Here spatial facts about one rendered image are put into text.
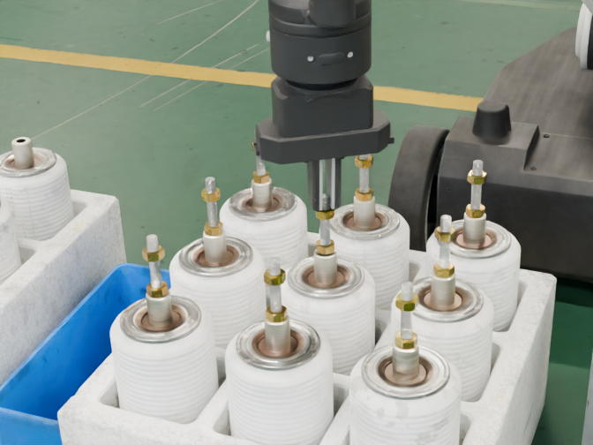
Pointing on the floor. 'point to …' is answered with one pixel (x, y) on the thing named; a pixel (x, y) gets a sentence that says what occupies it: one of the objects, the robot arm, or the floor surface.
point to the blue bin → (67, 358)
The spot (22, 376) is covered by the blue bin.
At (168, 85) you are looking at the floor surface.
